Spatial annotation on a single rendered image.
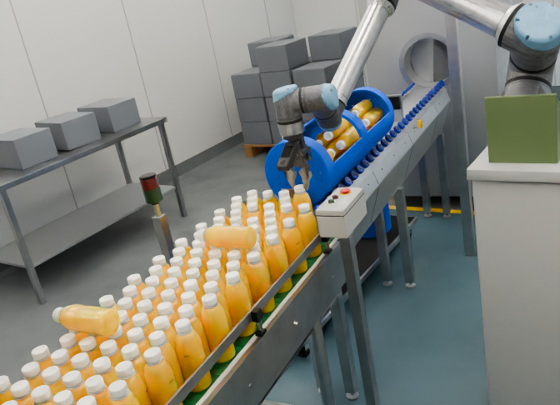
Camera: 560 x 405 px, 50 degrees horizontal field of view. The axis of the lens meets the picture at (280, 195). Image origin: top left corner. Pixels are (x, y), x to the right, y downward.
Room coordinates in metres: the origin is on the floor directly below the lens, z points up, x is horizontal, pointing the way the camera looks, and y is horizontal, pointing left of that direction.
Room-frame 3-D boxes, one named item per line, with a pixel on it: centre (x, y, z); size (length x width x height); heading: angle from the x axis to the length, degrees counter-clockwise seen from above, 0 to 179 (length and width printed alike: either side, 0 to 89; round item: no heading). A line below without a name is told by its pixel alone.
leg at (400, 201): (3.06, -0.65, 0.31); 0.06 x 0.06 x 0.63; 59
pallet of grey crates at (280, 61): (6.45, -0.43, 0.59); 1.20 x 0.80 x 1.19; 52
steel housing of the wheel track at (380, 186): (3.10, -0.59, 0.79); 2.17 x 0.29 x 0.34; 149
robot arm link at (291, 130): (2.07, -0.08, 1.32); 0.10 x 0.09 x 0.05; 59
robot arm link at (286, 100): (2.06, -0.09, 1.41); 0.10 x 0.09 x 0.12; 75
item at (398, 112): (3.34, -0.74, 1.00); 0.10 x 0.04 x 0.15; 59
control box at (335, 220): (1.87, -0.20, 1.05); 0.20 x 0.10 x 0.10; 149
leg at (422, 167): (3.98, -1.04, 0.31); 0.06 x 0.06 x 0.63; 59
